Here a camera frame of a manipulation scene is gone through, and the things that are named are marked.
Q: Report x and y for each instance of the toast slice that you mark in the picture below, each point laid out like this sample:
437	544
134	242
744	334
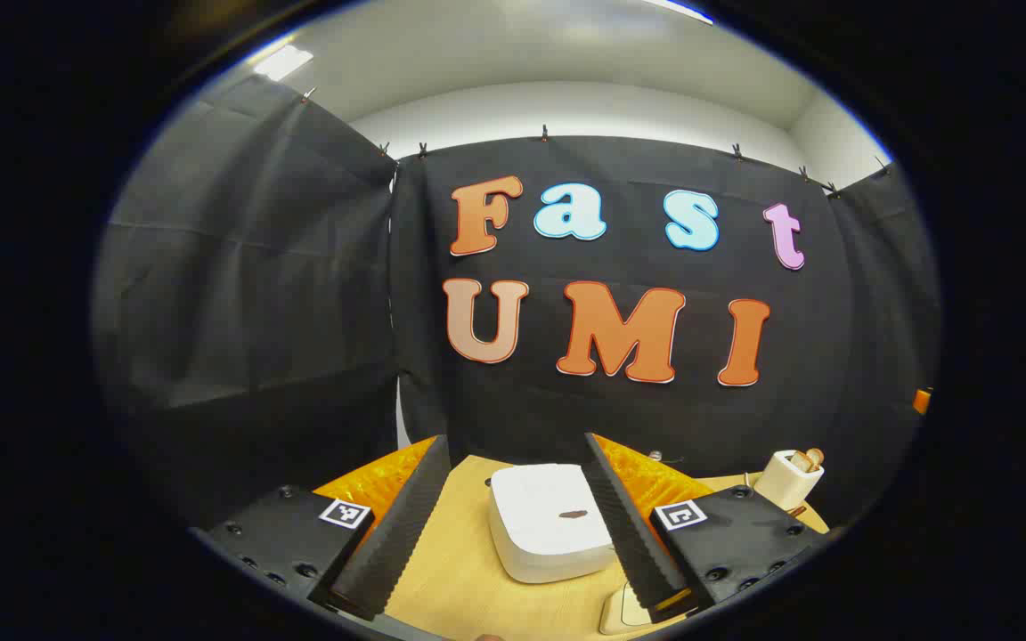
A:
816	456
800	461

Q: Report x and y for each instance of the ceiling light panel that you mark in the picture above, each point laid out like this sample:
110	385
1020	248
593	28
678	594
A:
283	62

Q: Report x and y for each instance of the white rice cooker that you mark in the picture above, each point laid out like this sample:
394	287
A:
540	525

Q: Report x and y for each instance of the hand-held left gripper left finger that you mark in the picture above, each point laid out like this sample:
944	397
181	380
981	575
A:
402	534

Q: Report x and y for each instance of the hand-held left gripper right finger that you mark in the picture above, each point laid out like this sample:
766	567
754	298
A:
629	534

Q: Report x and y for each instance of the white toaster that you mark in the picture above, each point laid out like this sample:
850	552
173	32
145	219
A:
785	485

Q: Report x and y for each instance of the black backdrop cloth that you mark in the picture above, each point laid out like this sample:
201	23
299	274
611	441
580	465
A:
299	312

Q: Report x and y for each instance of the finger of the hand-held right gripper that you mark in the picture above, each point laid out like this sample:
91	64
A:
922	401

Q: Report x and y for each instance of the clear box of rice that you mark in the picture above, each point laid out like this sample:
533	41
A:
624	610

